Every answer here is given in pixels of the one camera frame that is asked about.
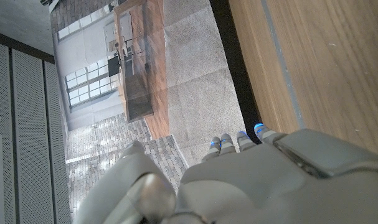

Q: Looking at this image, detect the grey tape outline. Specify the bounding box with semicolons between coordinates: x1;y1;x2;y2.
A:
259;0;306;130

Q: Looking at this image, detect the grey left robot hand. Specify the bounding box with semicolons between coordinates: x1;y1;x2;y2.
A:
72;123;378;224

